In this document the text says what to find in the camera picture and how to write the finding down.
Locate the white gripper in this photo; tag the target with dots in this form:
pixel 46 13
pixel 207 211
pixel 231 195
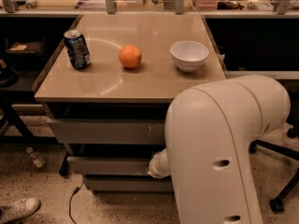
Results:
pixel 154 166

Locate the grey drawer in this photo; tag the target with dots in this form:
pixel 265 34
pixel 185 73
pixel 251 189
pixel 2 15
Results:
pixel 108 166
pixel 127 184
pixel 108 131

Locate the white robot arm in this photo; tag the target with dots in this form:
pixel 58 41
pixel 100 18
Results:
pixel 208 130

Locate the grey bottom drawer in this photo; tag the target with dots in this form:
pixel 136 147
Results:
pixel 127 184

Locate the grey drawer cabinet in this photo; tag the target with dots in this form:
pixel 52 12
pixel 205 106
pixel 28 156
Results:
pixel 107 90

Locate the grey top drawer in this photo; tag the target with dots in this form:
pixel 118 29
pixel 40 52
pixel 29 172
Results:
pixel 108 131

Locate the orange fruit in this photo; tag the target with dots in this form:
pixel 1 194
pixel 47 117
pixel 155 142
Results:
pixel 130 56

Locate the white bowl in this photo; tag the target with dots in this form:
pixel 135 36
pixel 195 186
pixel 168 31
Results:
pixel 188 55

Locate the clear plastic bottle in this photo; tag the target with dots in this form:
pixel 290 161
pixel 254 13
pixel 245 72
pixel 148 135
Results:
pixel 36 158

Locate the white sneaker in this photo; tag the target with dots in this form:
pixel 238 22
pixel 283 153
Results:
pixel 18 210

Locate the blue soda can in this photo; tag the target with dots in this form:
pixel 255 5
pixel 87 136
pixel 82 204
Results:
pixel 77 49

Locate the black table frame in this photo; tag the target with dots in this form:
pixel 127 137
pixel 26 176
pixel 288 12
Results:
pixel 10 115

